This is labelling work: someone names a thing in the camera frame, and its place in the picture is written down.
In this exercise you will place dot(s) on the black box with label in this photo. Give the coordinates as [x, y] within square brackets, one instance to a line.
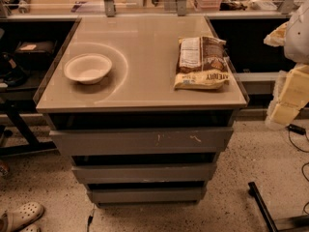
[35, 56]

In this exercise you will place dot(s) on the white paper bowl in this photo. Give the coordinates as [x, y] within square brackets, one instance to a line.
[88, 68]

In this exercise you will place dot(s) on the black table frame leg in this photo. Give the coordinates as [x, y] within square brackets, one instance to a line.
[33, 144]

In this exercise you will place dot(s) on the white perforated clog shoe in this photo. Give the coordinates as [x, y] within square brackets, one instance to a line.
[23, 216]

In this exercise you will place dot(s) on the grey middle drawer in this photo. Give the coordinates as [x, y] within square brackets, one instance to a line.
[144, 173]

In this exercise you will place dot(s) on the black metal stand leg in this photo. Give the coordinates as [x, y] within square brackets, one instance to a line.
[278, 217]

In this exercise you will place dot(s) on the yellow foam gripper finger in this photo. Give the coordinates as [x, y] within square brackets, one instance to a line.
[277, 36]
[290, 95]

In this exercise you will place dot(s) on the grey drawer cabinet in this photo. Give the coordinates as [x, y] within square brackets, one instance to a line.
[138, 92]

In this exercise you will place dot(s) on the grey drawer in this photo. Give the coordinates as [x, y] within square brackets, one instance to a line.
[141, 141]
[144, 173]
[145, 195]

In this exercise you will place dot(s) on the black headphones on shelf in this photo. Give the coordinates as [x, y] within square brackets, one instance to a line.
[16, 75]

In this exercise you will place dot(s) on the grey bottom drawer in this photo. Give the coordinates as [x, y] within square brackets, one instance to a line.
[145, 195]

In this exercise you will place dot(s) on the brown yellow snack bag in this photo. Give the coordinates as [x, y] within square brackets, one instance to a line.
[201, 64]

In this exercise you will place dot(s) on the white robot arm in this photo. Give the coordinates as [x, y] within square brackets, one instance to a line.
[296, 44]

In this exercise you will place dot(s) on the grey top drawer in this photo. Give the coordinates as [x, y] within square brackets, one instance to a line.
[141, 141]

